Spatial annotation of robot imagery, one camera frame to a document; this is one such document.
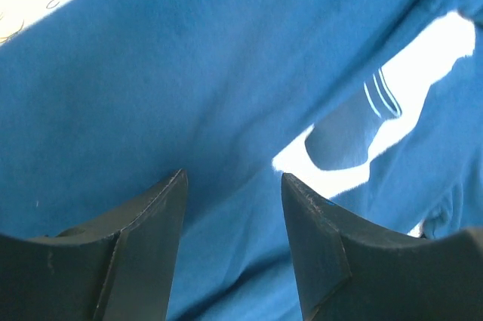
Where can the blue t shirt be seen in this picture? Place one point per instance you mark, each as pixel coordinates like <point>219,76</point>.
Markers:
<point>103,98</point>

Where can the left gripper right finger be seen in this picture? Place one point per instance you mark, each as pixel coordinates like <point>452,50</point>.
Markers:
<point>347,268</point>

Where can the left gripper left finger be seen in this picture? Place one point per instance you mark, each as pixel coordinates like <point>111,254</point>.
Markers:
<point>118,266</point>

